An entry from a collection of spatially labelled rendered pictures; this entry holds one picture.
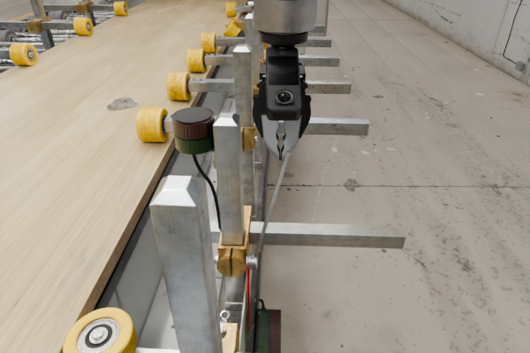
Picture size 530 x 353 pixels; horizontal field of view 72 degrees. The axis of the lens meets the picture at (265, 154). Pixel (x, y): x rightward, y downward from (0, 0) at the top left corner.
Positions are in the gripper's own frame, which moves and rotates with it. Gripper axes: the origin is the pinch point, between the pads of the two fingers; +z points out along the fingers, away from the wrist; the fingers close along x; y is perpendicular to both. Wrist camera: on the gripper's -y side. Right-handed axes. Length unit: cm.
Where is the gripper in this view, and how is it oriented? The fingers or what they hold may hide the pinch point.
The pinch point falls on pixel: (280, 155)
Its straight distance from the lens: 61.6
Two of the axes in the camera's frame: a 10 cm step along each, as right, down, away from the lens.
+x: -10.0, -0.2, 0.4
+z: 0.0, 8.5, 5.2
